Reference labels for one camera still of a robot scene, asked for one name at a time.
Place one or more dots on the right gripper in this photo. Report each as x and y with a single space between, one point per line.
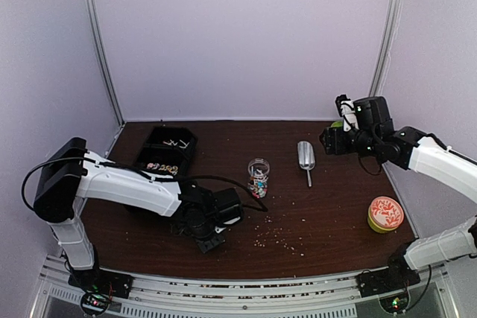
333 138

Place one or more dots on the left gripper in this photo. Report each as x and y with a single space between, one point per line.
206 246

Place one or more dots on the metal scoop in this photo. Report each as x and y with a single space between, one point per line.
306 159

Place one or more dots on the clear plastic jar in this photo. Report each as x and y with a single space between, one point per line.
262 163

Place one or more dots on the black three-compartment candy bin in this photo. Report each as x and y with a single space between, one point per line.
153 150

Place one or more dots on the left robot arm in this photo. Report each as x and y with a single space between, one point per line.
74 174

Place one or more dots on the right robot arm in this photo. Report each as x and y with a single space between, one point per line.
368 130

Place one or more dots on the green saucer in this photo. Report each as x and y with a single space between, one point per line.
337 124

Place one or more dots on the swirl lollipops pile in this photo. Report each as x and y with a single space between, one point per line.
154 166

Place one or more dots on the green bowl with red lid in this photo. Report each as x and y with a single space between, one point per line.
384 215

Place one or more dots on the small round lollipops pile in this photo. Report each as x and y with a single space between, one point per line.
177 143

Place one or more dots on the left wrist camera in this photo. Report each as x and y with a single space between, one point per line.
220 227

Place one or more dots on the right aluminium frame post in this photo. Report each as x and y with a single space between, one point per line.
390 30

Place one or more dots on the aluminium frame post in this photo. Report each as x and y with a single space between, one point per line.
390 30
102 61

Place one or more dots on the front aluminium rail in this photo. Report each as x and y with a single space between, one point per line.
337 295

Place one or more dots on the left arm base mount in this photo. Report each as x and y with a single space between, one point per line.
99 286

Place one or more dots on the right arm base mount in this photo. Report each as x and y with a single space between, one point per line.
393 282

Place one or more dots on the left aluminium frame post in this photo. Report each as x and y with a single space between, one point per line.
102 61

